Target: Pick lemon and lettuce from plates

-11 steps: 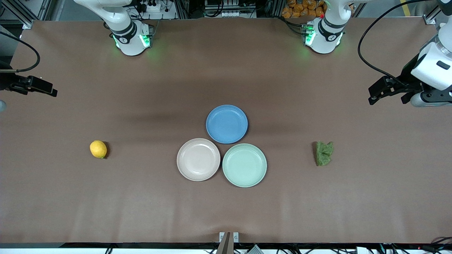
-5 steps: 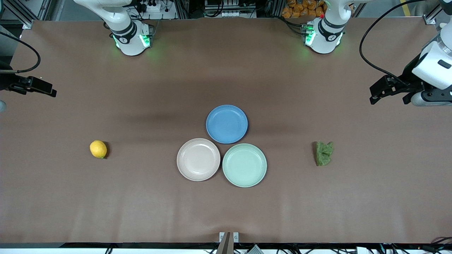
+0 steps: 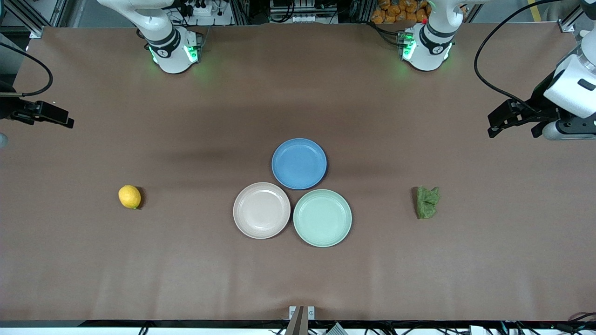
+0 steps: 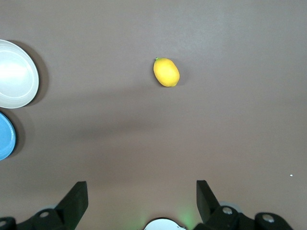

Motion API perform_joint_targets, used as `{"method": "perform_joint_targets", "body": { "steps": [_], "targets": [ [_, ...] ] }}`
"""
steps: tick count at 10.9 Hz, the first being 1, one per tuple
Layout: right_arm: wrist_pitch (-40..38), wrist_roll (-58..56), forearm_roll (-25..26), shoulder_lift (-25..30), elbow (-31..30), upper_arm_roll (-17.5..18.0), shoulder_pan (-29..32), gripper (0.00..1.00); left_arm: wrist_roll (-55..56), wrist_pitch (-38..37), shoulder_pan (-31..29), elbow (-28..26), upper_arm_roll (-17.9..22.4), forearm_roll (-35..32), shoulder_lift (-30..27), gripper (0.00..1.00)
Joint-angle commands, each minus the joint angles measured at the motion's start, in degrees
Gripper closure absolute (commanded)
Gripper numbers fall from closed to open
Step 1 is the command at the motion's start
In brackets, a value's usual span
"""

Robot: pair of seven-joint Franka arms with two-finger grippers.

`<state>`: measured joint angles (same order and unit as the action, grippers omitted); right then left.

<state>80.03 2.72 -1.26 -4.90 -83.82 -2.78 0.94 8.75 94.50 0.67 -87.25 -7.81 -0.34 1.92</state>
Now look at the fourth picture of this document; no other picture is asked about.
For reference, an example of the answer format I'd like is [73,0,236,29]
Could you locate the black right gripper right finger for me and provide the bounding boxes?
[194,180,295,230]

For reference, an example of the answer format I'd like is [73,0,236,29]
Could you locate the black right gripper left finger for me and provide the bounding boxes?
[0,181,89,230]

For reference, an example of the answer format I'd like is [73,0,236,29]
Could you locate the yellow lemon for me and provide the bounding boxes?
[153,57,180,88]

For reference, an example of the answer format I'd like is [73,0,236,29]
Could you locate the blue plate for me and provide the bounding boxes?
[0,112,17,161]

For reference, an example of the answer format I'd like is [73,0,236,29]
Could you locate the beige plate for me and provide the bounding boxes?
[0,39,40,109]

